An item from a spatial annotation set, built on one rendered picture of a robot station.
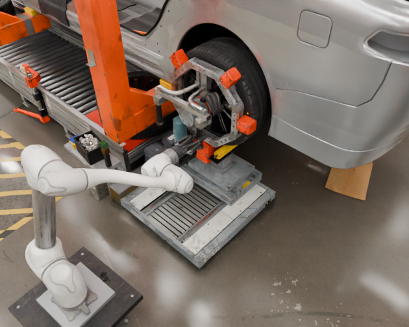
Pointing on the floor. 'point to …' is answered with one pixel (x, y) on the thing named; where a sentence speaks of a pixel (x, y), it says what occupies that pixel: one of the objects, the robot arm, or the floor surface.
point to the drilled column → (98, 191)
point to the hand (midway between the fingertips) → (199, 137)
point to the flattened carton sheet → (350, 181)
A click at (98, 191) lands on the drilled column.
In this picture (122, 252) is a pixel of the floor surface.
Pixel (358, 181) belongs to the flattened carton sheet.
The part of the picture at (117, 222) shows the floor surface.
